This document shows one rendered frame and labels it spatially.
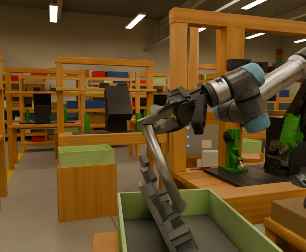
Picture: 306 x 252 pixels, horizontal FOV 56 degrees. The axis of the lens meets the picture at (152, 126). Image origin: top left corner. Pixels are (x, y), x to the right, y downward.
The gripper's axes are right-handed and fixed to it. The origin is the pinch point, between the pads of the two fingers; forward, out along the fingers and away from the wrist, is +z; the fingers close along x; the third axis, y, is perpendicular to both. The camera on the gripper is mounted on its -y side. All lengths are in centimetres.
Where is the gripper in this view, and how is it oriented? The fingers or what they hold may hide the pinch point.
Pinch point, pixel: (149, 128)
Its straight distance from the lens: 80.6
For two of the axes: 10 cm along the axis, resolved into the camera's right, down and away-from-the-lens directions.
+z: -9.1, 4.2, -0.4
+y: -2.9, -5.6, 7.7
